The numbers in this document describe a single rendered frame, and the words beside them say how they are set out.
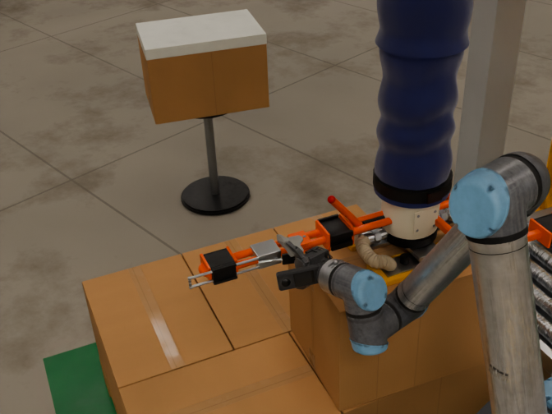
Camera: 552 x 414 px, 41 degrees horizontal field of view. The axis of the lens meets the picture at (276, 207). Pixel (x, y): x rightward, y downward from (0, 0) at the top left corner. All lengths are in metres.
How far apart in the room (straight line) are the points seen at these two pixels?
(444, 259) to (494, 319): 0.27
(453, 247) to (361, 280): 0.23
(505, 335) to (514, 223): 0.23
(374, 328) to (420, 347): 0.50
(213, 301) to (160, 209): 1.61
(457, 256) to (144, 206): 2.85
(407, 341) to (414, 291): 0.45
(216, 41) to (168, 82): 0.31
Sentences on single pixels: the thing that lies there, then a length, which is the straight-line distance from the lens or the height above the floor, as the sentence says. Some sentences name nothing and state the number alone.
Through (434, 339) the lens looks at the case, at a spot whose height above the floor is 0.73.
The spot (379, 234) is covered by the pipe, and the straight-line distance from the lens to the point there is 2.18.
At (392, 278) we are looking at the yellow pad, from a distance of 2.12.
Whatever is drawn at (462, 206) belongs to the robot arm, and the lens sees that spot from 1.39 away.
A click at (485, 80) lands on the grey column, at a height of 0.91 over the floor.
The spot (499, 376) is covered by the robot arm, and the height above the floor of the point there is 1.20.
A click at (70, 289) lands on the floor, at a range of 3.78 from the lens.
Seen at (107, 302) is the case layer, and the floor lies 0.54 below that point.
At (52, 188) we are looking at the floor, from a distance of 4.63.
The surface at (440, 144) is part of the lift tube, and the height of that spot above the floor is 1.34.
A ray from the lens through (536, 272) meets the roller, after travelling 2.92.
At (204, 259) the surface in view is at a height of 1.09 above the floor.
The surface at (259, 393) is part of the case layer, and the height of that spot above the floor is 0.54.
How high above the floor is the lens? 2.29
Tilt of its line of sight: 33 degrees down
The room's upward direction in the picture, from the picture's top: 3 degrees counter-clockwise
